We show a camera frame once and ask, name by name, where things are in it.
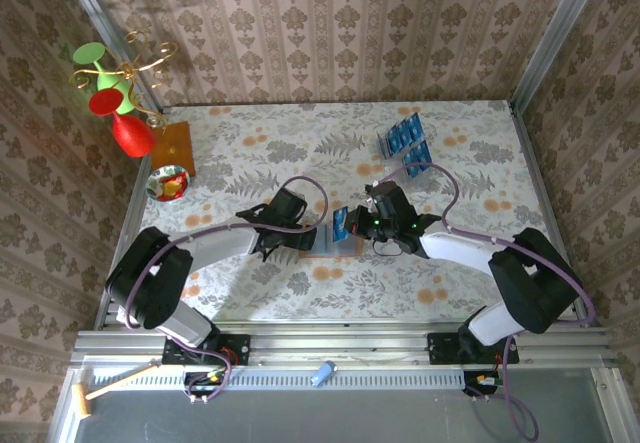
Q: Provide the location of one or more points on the wooden mallet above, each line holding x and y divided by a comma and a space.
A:
82, 400

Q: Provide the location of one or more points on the colourful small bowl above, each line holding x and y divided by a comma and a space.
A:
167, 183

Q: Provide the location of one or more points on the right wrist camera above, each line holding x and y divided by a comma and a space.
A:
369, 198

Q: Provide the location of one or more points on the aluminium frame post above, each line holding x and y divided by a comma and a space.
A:
100, 18
557, 33

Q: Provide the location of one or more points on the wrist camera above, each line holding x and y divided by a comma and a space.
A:
303, 199
369, 198

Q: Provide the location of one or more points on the aluminium table side rail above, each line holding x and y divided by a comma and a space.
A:
532, 163
132, 208

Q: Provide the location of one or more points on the grey metal panel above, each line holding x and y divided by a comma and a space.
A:
350, 413

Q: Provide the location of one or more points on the pink card holder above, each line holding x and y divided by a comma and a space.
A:
322, 245

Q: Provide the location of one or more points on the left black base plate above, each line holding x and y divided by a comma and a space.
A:
237, 348

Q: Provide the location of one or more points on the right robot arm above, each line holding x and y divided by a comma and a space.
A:
460, 250

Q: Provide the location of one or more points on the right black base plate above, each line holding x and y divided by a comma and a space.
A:
440, 348

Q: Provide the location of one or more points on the blue cylinder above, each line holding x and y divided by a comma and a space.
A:
322, 374

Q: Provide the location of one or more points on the red wine glass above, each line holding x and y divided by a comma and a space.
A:
132, 135

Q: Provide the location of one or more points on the green wine glass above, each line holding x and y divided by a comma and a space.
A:
90, 54

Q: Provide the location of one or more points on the orange wooden board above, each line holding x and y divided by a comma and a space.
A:
175, 150

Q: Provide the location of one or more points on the black connector box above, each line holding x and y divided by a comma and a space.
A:
197, 388
472, 389

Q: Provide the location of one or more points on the aluminium mounting rail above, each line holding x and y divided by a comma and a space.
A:
340, 345

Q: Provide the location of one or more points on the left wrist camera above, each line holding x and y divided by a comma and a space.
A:
303, 199

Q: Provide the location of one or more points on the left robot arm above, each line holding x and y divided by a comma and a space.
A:
225, 248

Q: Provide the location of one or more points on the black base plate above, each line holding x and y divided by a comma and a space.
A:
237, 348
440, 348

